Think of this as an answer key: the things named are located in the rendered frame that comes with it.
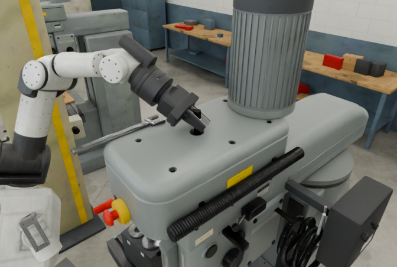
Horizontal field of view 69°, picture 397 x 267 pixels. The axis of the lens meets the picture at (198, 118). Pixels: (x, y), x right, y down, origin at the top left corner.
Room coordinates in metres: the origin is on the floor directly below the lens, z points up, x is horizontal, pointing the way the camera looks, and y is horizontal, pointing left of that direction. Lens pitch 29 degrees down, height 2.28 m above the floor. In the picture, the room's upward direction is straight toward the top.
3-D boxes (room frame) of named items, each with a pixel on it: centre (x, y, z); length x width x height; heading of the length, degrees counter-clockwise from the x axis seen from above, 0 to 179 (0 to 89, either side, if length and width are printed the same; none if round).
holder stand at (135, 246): (0.94, 0.26, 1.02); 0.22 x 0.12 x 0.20; 50
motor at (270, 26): (0.79, -0.19, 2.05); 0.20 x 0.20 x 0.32
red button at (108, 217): (0.47, 0.20, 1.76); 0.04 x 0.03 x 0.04; 40
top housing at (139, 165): (0.64, -0.01, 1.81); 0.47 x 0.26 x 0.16; 130
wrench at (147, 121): (0.62, 0.20, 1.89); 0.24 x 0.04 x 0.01; 131
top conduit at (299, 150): (0.54, -0.12, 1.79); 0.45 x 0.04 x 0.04; 130
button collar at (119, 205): (0.49, 0.18, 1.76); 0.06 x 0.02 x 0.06; 40
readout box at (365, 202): (0.57, -0.44, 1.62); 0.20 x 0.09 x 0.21; 130
